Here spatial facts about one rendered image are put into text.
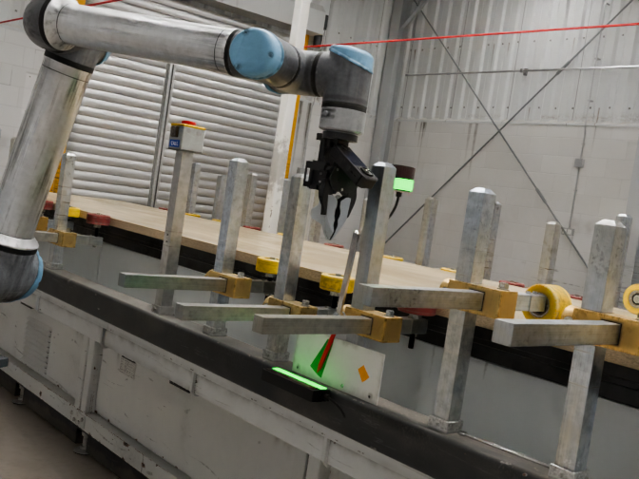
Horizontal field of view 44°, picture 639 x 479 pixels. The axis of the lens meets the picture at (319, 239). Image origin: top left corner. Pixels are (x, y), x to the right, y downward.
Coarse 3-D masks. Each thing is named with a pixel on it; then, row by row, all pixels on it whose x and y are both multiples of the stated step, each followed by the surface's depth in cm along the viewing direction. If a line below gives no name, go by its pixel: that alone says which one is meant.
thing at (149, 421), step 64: (64, 256) 314; (128, 256) 275; (192, 256) 246; (0, 320) 369; (192, 320) 242; (0, 384) 360; (64, 384) 313; (128, 384) 275; (384, 384) 181; (512, 384) 156; (128, 448) 265; (192, 448) 243; (256, 448) 219; (512, 448) 154
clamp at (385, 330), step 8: (344, 312) 160; (352, 312) 158; (360, 312) 157; (368, 312) 156; (376, 312) 157; (376, 320) 153; (384, 320) 152; (392, 320) 153; (400, 320) 154; (376, 328) 153; (384, 328) 152; (392, 328) 153; (400, 328) 155; (368, 336) 155; (376, 336) 153; (384, 336) 152; (392, 336) 153
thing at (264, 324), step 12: (264, 324) 137; (276, 324) 138; (288, 324) 140; (300, 324) 142; (312, 324) 144; (324, 324) 146; (336, 324) 148; (348, 324) 150; (360, 324) 152; (408, 324) 161; (420, 324) 164
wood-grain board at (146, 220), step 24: (120, 216) 295; (144, 216) 318; (192, 216) 380; (192, 240) 238; (216, 240) 243; (240, 240) 259; (264, 240) 278; (312, 264) 210; (336, 264) 221; (384, 264) 250; (408, 264) 266; (624, 312) 208; (624, 360) 135
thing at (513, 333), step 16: (496, 320) 100; (512, 320) 101; (528, 320) 104; (544, 320) 106; (560, 320) 109; (576, 320) 112; (592, 320) 116; (496, 336) 100; (512, 336) 98; (528, 336) 101; (544, 336) 103; (560, 336) 106; (576, 336) 109; (592, 336) 111; (608, 336) 114
